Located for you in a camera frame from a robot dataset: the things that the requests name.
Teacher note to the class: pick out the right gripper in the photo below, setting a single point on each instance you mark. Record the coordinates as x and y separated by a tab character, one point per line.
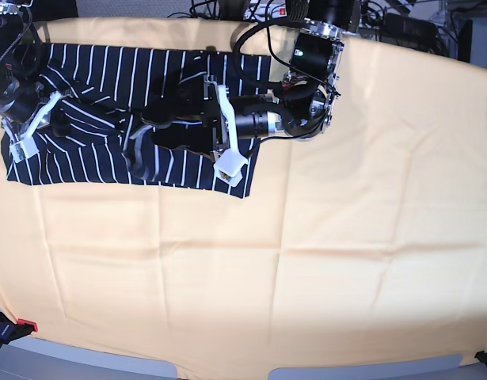
23	103

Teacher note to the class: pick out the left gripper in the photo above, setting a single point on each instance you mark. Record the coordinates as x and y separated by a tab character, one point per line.
241	123

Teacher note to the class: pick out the navy white striped T-shirt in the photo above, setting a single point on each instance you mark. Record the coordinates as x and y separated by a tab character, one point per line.
107	141

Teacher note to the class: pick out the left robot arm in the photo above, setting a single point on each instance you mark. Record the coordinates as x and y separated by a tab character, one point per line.
300	104

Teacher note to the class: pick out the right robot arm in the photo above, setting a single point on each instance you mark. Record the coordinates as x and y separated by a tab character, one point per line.
20	51

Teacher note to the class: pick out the white power strip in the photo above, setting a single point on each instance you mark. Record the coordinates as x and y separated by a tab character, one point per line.
261	12

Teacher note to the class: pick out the black power adapter box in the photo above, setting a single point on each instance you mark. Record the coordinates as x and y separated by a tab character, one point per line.
408	29

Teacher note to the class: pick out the yellow table cloth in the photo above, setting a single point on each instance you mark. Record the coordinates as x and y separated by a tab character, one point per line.
366	244

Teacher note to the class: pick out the blue red table clamp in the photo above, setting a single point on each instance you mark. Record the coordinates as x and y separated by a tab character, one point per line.
10	331

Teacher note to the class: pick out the black computer tower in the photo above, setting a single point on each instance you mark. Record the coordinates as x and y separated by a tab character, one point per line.
465	35

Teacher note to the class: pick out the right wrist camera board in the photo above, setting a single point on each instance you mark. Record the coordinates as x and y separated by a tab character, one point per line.
23	149

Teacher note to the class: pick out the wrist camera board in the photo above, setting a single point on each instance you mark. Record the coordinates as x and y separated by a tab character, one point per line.
23	149
228	168

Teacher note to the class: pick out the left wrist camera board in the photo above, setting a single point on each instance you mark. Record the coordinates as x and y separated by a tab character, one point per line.
228	168

